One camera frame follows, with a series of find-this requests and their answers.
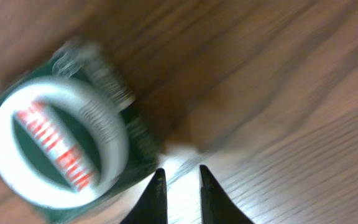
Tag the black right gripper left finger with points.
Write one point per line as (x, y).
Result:
(151, 207)

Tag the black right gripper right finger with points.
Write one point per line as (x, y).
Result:
(216, 206)

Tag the dark green round-label box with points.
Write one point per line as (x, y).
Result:
(71, 137)

